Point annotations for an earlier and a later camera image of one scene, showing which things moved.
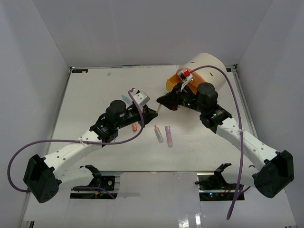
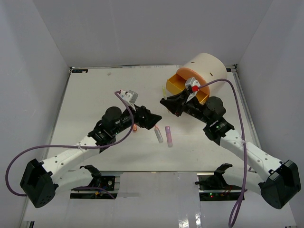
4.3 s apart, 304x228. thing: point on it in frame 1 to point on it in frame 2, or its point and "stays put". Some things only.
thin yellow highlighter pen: [158, 109] to [164, 93]
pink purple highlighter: [169, 136] stays put
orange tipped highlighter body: [158, 134] stays put
